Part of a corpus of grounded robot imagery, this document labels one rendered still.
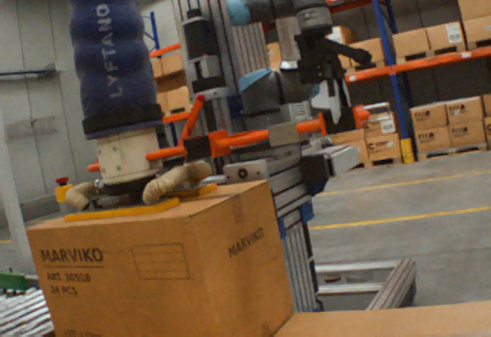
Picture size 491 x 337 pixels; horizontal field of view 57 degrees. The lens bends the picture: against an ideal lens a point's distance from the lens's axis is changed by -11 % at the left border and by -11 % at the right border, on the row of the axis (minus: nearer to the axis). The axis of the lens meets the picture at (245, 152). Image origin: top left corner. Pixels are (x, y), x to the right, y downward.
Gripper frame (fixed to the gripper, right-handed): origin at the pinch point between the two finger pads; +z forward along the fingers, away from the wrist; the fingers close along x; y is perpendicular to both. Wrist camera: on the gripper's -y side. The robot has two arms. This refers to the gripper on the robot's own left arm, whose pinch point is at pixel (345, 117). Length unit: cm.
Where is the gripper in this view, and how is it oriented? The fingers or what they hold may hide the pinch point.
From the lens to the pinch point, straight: 109.0
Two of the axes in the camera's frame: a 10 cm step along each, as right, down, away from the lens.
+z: 2.0, 9.8, 0.5
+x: -4.4, 1.4, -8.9
